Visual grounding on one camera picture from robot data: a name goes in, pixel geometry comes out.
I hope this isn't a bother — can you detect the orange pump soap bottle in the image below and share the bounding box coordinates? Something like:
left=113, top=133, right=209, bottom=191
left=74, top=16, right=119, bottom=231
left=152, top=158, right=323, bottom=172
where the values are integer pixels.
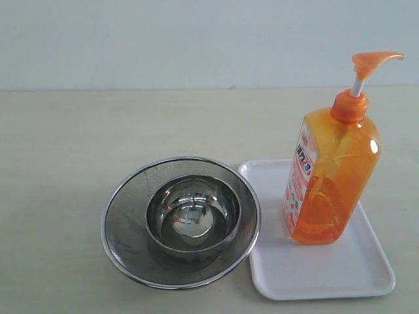
left=283, top=51, right=404, bottom=245

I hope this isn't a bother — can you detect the small stainless steel bowl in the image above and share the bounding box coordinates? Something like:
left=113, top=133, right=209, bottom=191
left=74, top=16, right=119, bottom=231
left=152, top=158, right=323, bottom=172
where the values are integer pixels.
left=146, top=175, right=242, bottom=260

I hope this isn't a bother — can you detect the steel mesh strainer basket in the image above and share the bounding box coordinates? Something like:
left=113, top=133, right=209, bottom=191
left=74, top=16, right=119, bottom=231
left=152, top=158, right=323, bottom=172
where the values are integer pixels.
left=101, top=156, right=261, bottom=290

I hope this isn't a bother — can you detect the white plastic tray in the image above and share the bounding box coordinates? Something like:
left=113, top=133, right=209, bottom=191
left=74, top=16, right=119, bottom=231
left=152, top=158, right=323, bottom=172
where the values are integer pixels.
left=238, top=159, right=395, bottom=301

